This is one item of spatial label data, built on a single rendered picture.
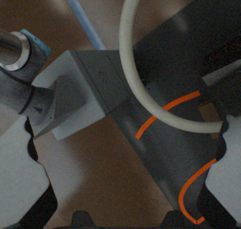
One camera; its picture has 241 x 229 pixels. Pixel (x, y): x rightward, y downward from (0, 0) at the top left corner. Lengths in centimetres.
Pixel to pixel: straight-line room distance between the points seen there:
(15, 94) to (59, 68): 30
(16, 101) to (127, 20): 61
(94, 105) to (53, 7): 145
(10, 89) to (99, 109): 42
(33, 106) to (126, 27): 59
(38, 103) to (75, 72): 25
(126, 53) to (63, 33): 170
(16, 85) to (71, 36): 128
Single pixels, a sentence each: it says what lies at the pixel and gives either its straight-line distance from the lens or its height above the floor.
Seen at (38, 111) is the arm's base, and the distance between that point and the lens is 86.
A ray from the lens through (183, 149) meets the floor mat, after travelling 186.
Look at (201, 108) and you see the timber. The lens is 158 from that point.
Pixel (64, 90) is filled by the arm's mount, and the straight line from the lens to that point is 92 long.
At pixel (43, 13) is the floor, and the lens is 228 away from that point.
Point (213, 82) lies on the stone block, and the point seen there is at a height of 62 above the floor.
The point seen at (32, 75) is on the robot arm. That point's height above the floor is 108.
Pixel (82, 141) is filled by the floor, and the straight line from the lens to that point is 223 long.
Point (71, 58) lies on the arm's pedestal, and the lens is 98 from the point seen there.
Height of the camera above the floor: 165
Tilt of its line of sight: 63 degrees down
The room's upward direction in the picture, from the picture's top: 129 degrees counter-clockwise
